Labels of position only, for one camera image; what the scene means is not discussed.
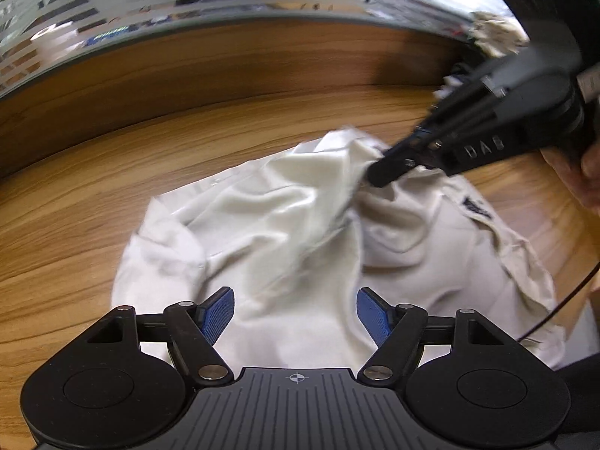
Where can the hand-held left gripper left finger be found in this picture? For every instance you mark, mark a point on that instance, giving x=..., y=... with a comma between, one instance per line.
x=219, y=313

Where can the person's right hand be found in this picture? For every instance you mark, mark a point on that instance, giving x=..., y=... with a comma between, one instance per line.
x=583, y=183

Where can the crumpled beige cloth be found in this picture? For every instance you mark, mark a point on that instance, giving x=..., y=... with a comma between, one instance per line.
x=497, y=33

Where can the white sweatshirt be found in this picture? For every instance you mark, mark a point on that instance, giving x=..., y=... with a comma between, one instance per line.
x=281, y=225

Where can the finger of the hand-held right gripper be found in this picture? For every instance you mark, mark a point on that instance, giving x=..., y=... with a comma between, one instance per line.
x=461, y=112
x=393, y=166

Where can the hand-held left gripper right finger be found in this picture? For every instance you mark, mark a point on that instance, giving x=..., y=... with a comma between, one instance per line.
x=373, y=313

